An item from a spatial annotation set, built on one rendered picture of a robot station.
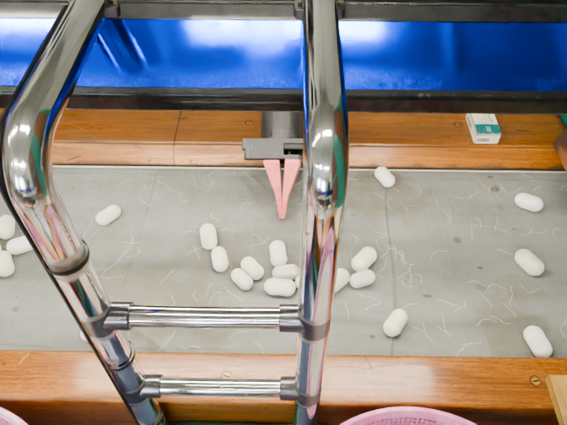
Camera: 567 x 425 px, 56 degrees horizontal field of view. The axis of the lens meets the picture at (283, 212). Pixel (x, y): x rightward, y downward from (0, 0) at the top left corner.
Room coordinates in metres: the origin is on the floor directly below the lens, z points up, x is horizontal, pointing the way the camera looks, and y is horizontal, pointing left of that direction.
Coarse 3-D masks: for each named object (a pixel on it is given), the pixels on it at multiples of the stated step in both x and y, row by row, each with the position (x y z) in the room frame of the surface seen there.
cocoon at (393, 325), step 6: (396, 312) 0.31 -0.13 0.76; (402, 312) 0.31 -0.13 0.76; (390, 318) 0.30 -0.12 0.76; (396, 318) 0.30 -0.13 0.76; (402, 318) 0.30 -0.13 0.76; (384, 324) 0.29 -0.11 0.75; (390, 324) 0.29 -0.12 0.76; (396, 324) 0.29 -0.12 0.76; (402, 324) 0.29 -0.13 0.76; (384, 330) 0.29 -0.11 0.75; (390, 330) 0.28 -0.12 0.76; (396, 330) 0.28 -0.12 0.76
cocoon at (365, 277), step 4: (360, 272) 0.36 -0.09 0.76; (364, 272) 0.36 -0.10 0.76; (368, 272) 0.36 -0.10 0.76; (372, 272) 0.36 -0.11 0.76; (352, 276) 0.36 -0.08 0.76; (356, 276) 0.36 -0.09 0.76; (360, 276) 0.36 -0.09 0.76; (364, 276) 0.36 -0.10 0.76; (368, 276) 0.36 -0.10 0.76; (372, 276) 0.36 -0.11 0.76; (352, 280) 0.35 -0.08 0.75; (356, 280) 0.35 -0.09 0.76; (360, 280) 0.35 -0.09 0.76; (364, 280) 0.35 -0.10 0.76; (368, 280) 0.35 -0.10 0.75; (372, 280) 0.35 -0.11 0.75; (352, 284) 0.35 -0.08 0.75; (356, 284) 0.35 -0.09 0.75; (360, 284) 0.35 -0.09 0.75; (364, 284) 0.35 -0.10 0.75; (368, 284) 0.35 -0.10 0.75
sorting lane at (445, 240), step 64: (0, 192) 0.51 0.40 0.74; (64, 192) 0.51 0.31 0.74; (128, 192) 0.51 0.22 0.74; (192, 192) 0.51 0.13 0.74; (256, 192) 0.51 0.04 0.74; (384, 192) 0.51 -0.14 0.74; (448, 192) 0.51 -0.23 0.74; (512, 192) 0.51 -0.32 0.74; (128, 256) 0.40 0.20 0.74; (192, 256) 0.40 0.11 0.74; (256, 256) 0.40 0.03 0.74; (384, 256) 0.40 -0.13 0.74; (448, 256) 0.40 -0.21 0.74; (512, 256) 0.40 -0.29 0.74; (0, 320) 0.31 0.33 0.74; (64, 320) 0.31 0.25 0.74; (384, 320) 0.31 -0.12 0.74; (448, 320) 0.31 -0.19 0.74; (512, 320) 0.31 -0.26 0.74
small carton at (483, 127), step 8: (472, 120) 0.61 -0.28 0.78; (480, 120) 0.61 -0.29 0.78; (488, 120) 0.61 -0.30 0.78; (496, 120) 0.61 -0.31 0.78; (472, 128) 0.60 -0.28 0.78; (480, 128) 0.59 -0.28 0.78; (488, 128) 0.59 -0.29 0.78; (496, 128) 0.59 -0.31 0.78; (472, 136) 0.59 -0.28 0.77; (480, 136) 0.58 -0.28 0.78; (488, 136) 0.58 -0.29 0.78; (496, 136) 0.58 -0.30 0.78
